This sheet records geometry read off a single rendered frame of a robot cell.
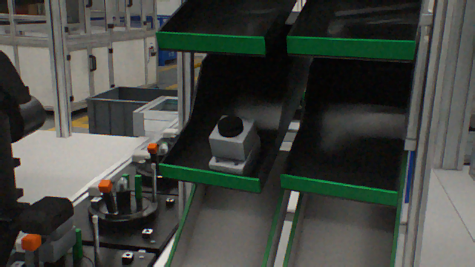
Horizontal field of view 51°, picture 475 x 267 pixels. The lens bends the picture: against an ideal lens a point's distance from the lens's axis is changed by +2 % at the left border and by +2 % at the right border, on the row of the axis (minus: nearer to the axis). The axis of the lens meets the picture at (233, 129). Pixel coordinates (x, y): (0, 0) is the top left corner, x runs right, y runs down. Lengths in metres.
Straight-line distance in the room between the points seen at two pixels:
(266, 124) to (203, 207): 0.16
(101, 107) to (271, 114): 2.19
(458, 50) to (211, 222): 1.20
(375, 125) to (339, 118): 0.05
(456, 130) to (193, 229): 1.22
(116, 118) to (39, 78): 3.44
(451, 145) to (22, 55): 5.23
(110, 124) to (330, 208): 2.21
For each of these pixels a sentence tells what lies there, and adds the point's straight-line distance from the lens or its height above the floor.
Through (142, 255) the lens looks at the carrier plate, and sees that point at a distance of 0.90.
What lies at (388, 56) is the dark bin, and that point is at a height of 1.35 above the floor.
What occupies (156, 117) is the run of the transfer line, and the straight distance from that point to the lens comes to 1.97.
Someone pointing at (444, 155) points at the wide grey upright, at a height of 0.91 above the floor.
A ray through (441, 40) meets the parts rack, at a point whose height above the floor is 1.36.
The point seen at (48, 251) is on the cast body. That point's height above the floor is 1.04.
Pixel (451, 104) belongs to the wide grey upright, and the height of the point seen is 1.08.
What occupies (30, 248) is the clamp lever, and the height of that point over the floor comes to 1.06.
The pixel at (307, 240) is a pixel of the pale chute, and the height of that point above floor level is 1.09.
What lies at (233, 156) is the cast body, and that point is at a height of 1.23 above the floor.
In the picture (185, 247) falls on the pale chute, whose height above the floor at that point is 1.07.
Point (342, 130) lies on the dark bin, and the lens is 0.67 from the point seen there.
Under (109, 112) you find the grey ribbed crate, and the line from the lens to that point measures 2.81.
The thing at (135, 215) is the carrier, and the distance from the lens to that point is 1.00.
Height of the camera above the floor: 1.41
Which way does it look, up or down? 15 degrees down
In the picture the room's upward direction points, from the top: 1 degrees clockwise
